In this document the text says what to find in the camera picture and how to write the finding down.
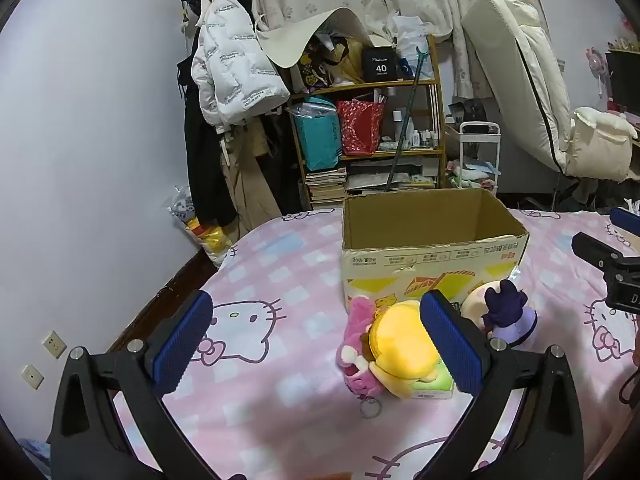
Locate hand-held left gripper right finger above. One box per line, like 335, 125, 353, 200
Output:
395, 289, 586, 480

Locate green pole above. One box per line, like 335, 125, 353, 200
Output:
385, 45, 431, 193

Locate black monitor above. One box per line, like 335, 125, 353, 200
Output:
605, 50, 640, 111

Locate teal bag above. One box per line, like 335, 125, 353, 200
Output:
292, 100, 343, 171

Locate dark patterned tote bag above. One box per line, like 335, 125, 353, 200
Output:
300, 35, 366, 91

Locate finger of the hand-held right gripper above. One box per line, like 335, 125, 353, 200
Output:
609, 206, 640, 237
571, 231, 627, 273

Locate cream padded recliner chair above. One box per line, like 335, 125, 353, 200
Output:
460, 0, 640, 183

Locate pile of papers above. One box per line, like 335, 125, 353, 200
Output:
345, 160, 441, 196

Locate black box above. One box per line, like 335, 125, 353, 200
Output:
362, 47, 399, 82

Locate white plastic bag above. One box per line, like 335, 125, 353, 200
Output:
392, 15, 431, 78

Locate wooden shelf rack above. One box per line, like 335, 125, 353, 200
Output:
287, 35, 446, 211

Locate beige pants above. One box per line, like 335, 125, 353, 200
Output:
220, 120, 283, 241

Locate group of small bottles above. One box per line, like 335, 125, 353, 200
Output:
392, 110, 441, 148

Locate white puffer jacket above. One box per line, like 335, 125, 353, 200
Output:
191, 0, 292, 135

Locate white wall socket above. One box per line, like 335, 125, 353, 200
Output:
21, 364, 45, 390
42, 331, 67, 358

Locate red patterned bag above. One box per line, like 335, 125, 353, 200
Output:
336, 100, 386, 157

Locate cardboard box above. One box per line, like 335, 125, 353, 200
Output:
341, 187, 531, 311

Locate black bag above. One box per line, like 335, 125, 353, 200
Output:
450, 100, 488, 123

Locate white trolley cart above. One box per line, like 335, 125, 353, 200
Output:
445, 121, 502, 196

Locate yellow plush toy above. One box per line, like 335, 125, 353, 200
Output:
367, 300, 443, 401

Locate plastic bag with yellow items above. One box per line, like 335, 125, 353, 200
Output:
170, 187, 236, 266

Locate stack of books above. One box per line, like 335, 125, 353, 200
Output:
305, 167, 348, 206

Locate pink cat print bed sheet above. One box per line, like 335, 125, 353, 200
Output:
112, 205, 640, 480

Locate purple haired plush doll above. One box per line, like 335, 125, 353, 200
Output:
460, 279, 540, 348

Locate cream curled mat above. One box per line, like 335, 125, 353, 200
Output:
257, 7, 396, 68

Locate black coat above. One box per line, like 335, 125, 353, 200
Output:
177, 55, 238, 226

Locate pink desk fan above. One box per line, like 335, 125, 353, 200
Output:
585, 47, 608, 96

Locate pink plush toy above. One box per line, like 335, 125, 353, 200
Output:
336, 296, 386, 418

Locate green tissue pack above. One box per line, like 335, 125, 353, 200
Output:
410, 362, 456, 401

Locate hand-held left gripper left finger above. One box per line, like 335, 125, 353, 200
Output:
47, 289, 236, 480

